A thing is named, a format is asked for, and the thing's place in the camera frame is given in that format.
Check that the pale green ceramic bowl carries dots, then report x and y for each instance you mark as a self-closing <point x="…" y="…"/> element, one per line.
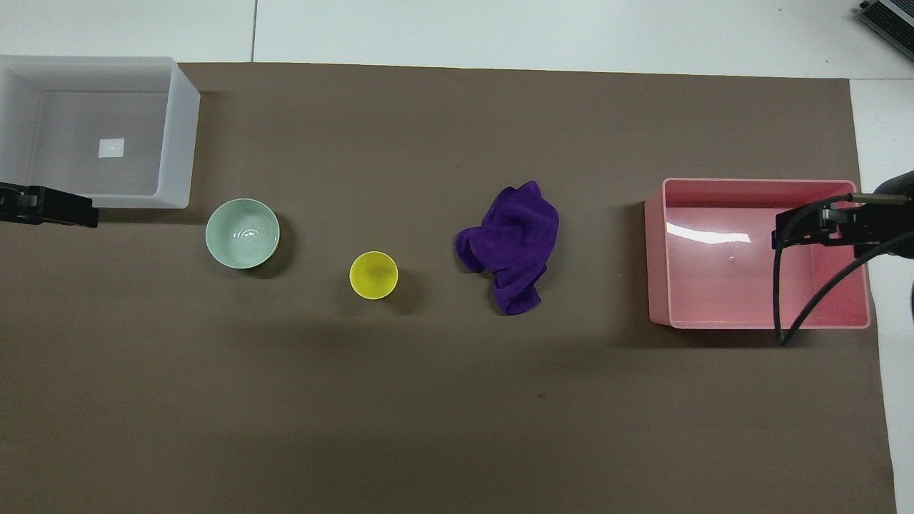
<point x="243" y="233"/>

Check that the translucent white plastic box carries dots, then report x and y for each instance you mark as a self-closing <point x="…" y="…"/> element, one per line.
<point x="86" y="78"/>

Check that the pink plastic box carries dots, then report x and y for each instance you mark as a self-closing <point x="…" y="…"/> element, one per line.
<point x="714" y="285"/>

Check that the purple cloth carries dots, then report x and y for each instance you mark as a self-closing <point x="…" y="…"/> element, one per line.
<point x="515" y="243"/>

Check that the black ribbed device box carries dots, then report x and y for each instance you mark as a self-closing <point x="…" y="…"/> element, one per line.
<point x="892" y="18"/>

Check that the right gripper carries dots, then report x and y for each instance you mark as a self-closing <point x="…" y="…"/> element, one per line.
<point x="889" y="223"/>

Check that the yellow plastic cup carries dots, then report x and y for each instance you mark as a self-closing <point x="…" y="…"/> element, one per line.
<point x="373" y="275"/>

